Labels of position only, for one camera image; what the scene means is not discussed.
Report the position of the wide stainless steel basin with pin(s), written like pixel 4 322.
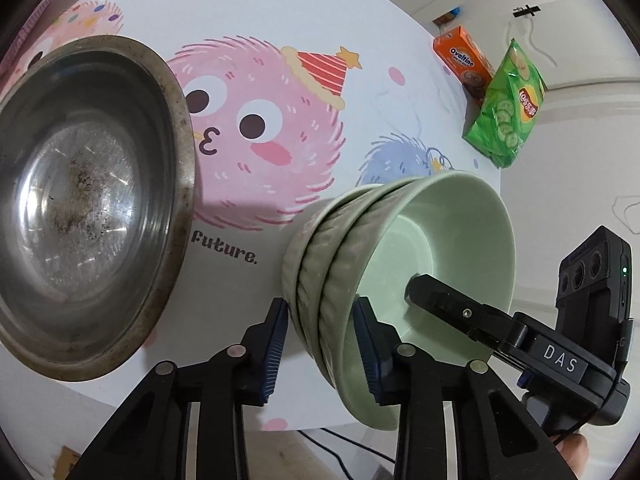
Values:
pixel 186 150

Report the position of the cream ribbed bowl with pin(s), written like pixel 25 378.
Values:
pixel 290 270

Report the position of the orange snack box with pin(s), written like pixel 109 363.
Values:
pixel 460 57

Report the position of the rust-spotted steel bowl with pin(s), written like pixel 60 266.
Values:
pixel 85 200

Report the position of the cartoon printed tablecloth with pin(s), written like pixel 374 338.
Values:
pixel 350 125

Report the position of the black wall bracket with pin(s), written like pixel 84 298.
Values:
pixel 526 10

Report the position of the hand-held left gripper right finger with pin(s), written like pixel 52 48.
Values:
pixel 367 355

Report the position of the blue and brown carton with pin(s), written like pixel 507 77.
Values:
pixel 454 11

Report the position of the green chips bag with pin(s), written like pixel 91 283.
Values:
pixel 505 115

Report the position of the person's right hand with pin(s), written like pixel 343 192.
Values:
pixel 572 455

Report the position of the light green ribbed bowl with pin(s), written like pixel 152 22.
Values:
pixel 450 220
pixel 311 285

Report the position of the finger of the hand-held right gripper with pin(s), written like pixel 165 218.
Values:
pixel 450 307

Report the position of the brown cardboard piece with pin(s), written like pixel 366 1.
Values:
pixel 67 462

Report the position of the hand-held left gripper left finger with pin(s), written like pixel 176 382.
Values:
pixel 272 355

